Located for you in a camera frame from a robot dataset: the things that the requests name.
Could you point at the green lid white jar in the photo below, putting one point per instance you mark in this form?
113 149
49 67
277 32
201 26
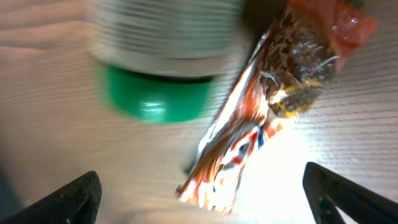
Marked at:
160 56

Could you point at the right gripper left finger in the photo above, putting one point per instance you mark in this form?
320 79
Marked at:
75 203

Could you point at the orange chocolate bar wrapper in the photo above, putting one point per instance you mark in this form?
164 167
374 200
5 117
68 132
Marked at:
303 49

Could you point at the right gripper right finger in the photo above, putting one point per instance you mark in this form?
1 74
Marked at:
327 193

